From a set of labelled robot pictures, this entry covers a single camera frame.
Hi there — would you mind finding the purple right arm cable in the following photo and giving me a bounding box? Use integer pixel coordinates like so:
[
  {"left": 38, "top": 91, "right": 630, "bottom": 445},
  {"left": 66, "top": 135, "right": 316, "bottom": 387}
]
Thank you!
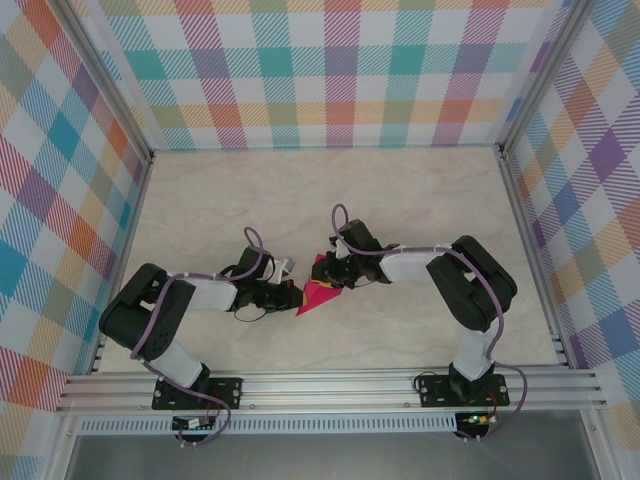
[{"left": 331, "top": 202, "right": 530, "bottom": 444}]

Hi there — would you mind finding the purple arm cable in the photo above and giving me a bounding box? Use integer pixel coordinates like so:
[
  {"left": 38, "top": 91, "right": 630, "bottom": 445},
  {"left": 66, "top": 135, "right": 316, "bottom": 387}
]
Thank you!
[
  {"left": 331, "top": 202, "right": 530, "bottom": 444},
  {"left": 129, "top": 227, "right": 271, "bottom": 449}
]

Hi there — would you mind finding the grey metal panel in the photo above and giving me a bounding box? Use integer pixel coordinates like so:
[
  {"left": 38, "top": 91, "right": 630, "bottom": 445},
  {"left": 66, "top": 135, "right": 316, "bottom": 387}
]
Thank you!
[{"left": 64, "top": 432, "right": 601, "bottom": 480}]

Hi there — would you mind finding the slotted grey cable duct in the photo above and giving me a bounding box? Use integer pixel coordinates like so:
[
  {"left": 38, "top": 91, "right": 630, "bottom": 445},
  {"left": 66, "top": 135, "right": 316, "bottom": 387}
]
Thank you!
[{"left": 78, "top": 417, "right": 459, "bottom": 435}]

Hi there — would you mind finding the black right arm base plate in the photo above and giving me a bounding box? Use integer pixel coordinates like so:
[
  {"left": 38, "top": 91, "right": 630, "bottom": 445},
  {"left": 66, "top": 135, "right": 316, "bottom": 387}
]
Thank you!
[{"left": 418, "top": 374, "right": 510, "bottom": 409}]

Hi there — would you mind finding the small dark circuit board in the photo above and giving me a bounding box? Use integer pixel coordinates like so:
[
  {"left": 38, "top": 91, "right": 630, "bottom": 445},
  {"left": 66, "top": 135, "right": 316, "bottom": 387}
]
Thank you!
[{"left": 171, "top": 415, "right": 216, "bottom": 431}]

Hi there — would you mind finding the pink square paper sheet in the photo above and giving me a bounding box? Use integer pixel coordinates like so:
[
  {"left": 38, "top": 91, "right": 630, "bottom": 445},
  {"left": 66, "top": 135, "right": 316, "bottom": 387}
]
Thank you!
[{"left": 294, "top": 253, "right": 346, "bottom": 319}]

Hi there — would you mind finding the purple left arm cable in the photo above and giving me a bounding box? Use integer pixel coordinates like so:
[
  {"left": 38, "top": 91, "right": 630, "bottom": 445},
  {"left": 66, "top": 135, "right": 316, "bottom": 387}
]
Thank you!
[{"left": 129, "top": 227, "right": 271, "bottom": 449}]

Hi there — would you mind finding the aluminium frame post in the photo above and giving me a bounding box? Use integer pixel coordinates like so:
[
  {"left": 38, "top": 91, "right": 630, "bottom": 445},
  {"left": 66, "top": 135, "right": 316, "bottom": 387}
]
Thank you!
[
  {"left": 498, "top": 0, "right": 597, "bottom": 157},
  {"left": 49, "top": 0, "right": 156, "bottom": 166}
]

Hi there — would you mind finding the aluminium table side rail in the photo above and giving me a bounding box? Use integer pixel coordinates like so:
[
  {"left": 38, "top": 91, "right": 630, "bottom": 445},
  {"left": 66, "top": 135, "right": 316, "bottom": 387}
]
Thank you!
[
  {"left": 87, "top": 152, "right": 156, "bottom": 376},
  {"left": 498, "top": 147, "right": 574, "bottom": 371}
]

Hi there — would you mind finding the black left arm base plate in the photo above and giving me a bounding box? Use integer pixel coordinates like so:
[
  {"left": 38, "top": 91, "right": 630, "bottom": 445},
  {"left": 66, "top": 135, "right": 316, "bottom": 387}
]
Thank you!
[{"left": 152, "top": 377, "right": 244, "bottom": 411}]

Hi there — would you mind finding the long aluminium mounting rail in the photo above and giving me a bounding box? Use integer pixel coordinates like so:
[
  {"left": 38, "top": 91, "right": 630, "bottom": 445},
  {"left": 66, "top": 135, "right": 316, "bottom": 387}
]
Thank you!
[{"left": 55, "top": 367, "right": 607, "bottom": 414}]

